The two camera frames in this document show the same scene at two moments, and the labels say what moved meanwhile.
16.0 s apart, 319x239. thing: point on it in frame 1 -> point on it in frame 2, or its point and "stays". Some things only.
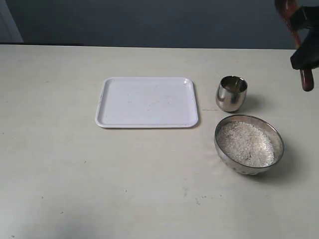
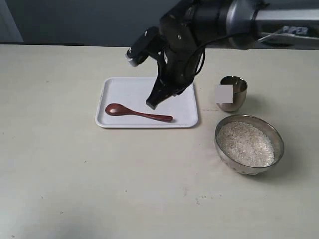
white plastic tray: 147,102 stays
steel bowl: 248,144 stays
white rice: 246,144 stays
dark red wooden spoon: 285,8 -> 115,109
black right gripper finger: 305,17 -> 177,65
